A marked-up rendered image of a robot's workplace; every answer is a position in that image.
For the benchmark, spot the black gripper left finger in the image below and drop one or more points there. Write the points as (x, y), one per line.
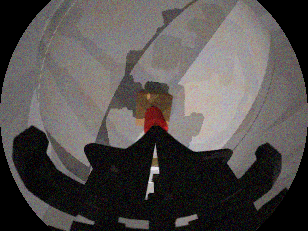
(135, 160)

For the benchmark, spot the red marker cap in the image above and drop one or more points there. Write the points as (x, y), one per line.
(154, 117)

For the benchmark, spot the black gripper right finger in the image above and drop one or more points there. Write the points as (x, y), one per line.
(176, 161)

